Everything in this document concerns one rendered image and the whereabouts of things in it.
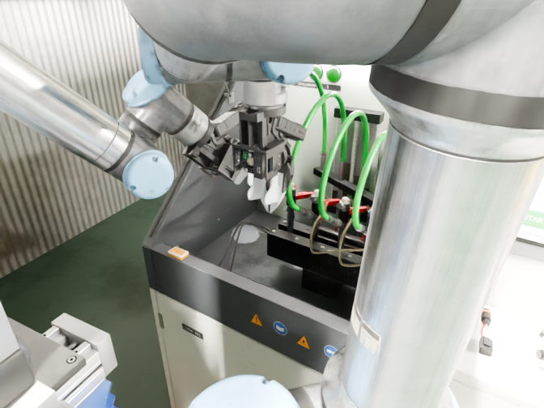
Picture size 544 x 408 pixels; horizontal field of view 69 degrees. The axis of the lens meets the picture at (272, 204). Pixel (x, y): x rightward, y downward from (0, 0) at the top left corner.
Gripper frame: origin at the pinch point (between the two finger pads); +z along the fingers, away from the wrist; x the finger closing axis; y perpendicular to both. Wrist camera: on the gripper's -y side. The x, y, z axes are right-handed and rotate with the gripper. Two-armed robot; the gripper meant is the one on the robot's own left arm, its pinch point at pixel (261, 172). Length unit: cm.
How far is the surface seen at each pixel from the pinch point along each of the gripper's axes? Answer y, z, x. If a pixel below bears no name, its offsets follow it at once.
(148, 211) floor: -4, 105, -233
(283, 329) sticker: 31.0, 20.9, 7.3
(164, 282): 33.5, 11.7, -32.5
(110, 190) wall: -5, 73, -246
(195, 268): 26.3, 8.1, -17.6
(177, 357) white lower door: 54, 34, -39
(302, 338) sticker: 31.2, 22.7, 12.2
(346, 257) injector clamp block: 8.1, 29.7, 10.8
